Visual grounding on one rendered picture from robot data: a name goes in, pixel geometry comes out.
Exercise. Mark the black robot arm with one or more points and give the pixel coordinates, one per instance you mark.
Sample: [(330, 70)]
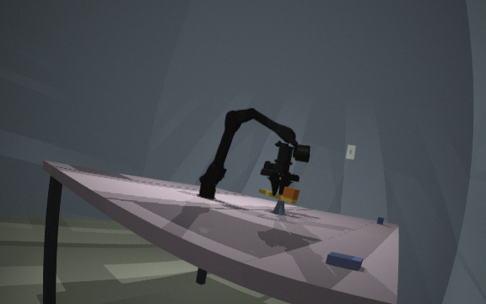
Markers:
[(233, 120)]

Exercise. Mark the yellow bar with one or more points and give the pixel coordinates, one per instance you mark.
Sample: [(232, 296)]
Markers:
[(290, 195)]

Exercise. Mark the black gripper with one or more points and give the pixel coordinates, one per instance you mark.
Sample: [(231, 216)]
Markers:
[(282, 170)]

